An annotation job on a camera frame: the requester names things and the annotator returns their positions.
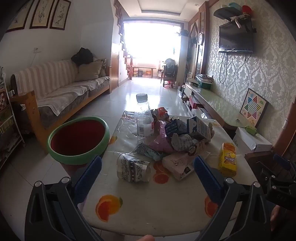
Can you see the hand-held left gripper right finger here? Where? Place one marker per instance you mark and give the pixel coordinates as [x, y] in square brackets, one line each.
[205, 180]

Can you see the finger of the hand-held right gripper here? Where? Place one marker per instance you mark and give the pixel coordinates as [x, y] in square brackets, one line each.
[281, 161]

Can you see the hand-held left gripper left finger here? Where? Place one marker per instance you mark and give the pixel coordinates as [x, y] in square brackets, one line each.
[90, 177]

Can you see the yellow drink carton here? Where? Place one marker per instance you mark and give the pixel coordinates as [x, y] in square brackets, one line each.
[227, 162]

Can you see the pink carton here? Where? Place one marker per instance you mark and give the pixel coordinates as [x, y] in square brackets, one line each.
[175, 164]

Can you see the green rimmed red bin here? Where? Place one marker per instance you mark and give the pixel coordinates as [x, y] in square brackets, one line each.
[76, 139]

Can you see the white patterned carton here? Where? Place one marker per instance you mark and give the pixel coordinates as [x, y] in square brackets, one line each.
[131, 166]

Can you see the grey paper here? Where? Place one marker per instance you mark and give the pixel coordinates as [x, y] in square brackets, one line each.
[182, 142]

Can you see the blue white carton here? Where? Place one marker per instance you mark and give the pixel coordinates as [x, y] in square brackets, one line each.
[198, 127]

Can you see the pink plastic bag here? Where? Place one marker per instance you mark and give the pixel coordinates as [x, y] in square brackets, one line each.
[159, 141]

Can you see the dark blue packet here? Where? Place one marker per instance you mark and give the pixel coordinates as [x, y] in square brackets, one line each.
[173, 126]

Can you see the grey patterned wrapper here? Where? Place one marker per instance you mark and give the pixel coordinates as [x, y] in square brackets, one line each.
[148, 150]

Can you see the clear plastic bottle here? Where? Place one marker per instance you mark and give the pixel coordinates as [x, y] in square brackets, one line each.
[144, 125]

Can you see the orange snack bag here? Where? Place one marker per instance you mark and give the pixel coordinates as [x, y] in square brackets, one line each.
[161, 112]

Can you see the person's right hand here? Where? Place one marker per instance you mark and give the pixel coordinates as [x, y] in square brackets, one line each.
[278, 217]

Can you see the white cardboard box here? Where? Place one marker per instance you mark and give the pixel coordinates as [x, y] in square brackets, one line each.
[249, 141]

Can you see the small green packet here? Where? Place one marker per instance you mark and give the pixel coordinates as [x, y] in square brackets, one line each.
[251, 130]

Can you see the checkers game board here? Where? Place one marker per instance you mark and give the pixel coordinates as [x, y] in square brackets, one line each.
[251, 107]

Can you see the fruit print tablecloth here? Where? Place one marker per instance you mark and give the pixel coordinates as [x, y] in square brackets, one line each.
[150, 208]

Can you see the long television cabinet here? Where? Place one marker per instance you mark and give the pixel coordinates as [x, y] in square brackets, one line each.
[215, 104]

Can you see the red box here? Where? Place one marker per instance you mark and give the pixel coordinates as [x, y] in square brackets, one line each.
[194, 102]

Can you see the wooden sofa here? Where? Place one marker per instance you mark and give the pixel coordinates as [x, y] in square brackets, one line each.
[32, 109]

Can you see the green box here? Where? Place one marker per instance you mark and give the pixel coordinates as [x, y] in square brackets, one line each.
[204, 85]

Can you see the shelf of children's books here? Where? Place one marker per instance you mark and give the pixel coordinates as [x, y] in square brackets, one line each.
[5, 115]

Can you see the beige pillow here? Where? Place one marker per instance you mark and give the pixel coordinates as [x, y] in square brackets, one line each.
[89, 70]

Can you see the striped sofa cover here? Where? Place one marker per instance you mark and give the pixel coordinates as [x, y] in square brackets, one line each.
[46, 76]

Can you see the patterned pillow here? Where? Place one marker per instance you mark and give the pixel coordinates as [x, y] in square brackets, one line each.
[104, 67]

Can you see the wooden chair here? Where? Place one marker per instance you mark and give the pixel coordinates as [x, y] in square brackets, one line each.
[170, 69]

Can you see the black bag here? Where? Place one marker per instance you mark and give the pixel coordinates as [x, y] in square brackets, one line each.
[82, 56]

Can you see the wooden bench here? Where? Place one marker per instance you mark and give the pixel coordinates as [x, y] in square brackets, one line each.
[144, 68]

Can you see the black television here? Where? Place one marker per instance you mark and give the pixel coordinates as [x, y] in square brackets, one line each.
[235, 37]

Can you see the red container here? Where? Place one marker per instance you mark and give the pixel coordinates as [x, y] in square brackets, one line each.
[247, 9]

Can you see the teal container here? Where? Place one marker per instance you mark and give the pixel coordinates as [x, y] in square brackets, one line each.
[234, 6]

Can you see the framed picture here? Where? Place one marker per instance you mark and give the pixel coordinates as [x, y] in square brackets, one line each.
[42, 12]
[20, 16]
[60, 14]

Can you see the wooden partition frame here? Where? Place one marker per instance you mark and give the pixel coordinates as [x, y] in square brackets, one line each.
[204, 62]

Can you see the white wall socket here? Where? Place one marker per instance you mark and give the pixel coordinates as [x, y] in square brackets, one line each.
[35, 50]

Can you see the round wall clock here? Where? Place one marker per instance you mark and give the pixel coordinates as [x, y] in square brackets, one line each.
[201, 38]

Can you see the dark wall shelf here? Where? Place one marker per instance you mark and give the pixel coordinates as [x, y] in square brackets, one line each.
[223, 12]

